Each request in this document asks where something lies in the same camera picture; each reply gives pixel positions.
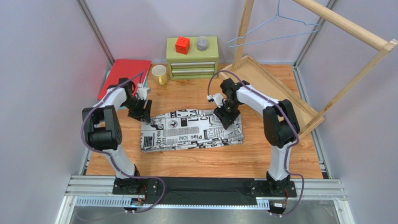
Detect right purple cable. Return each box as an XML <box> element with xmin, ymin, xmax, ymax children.
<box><xmin>207</xmin><ymin>70</ymin><xmax>305</xmax><ymax>217</ymax></box>

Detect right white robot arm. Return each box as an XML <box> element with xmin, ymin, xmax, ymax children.
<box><xmin>207</xmin><ymin>78</ymin><xmax>300</xmax><ymax>197</ymax></box>

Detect clear glass jar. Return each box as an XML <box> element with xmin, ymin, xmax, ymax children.
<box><xmin>196</xmin><ymin>35</ymin><xmax>208</xmax><ymax>51</ymax></box>

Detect blue wire hanger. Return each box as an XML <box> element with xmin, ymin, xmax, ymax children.
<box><xmin>226</xmin><ymin>0</ymin><xmax>320</xmax><ymax>48</ymax></box>

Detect teal cutting board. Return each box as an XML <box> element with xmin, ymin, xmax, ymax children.
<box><xmin>105</xmin><ymin>70</ymin><xmax>127</xmax><ymax>110</ymax></box>

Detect wooden clothes rack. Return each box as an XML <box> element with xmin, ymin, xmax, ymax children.
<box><xmin>218</xmin><ymin>0</ymin><xmax>398</xmax><ymax>139</ymax></box>

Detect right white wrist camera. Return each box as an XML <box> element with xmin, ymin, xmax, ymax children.
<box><xmin>206</xmin><ymin>93</ymin><xmax>224</xmax><ymax>108</ymax></box>

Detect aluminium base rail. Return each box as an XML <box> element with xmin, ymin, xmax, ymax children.
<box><xmin>64</xmin><ymin>175</ymin><xmax>354</xmax><ymax>224</ymax></box>

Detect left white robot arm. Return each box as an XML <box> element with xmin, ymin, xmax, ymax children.
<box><xmin>80</xmin><ymin>78</ymin><xmax>152</xmax><ymax>195</ymax></box>

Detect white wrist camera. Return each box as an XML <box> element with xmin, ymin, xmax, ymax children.
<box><xmin>206</xmin><ymin>93</ymin><xmax>224</xmax><ymax>108</ymax></box>
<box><xmin>136</xmin><ymin>83</ymin><xmax>151</xmax><ymax>100</ymax></box>

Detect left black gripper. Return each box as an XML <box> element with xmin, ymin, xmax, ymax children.
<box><xmin>122</xmin><ymin>96</ymin><xmax>153</xmax><ymax>123</ymax></box>

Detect yellow mug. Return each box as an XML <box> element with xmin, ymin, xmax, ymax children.
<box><xmin>151</xmin><ymin>65</ymin><xmax>167</xmax><ymax>86</ymax></box>

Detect green drawer cabinet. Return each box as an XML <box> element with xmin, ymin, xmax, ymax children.
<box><xmin>166</xmin><ymin>36</ymin><xmax>219</xmax><ymax>80</ymax></box>

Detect red board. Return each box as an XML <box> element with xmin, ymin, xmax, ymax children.
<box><xmin>97</xmin><ymin>59</ymin><xmax>152</xmax><ymax>100</ymax></box>

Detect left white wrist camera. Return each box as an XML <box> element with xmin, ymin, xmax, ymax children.
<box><xmin>136</xmin><ymin>83</ymin><xmax>151</xmax><ymax>100</ymax></box>

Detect newspaper print trousers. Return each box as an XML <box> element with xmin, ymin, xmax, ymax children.
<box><xmin>141</xmin><ymin>109</ymin><xmax>244</xmax><ymax>153</ymax></box>

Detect red cube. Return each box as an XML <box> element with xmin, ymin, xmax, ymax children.
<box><xmin>175</xmin><ymin>36</ymin><xmax>190</xmax><ymax>55</ymax></box>

